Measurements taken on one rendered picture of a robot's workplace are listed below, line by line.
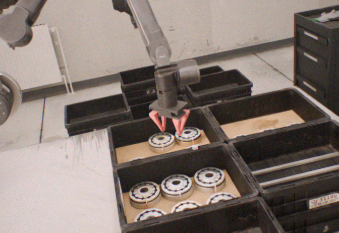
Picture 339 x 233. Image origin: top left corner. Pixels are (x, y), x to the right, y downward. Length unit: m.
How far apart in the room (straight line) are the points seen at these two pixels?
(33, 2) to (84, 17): 3.15
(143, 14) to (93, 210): 0.78
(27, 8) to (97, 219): 0.79
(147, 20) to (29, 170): 1.04
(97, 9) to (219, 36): 1.38
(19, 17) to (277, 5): 3.96
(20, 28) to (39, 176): 0.89
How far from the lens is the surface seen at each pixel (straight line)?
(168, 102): 1.18
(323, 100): 2.90
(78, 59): 4.44
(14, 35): 1.16
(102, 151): 1.93
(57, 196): 1.73
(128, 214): 1.34
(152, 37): 1.16
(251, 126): 1.71
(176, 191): 1.34
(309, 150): 1.57
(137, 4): 1.18
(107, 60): 4.46
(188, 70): 1.17
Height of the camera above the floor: 1.69
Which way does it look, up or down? 26 degrees down
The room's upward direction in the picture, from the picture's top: 8 degrees counter-clockwise
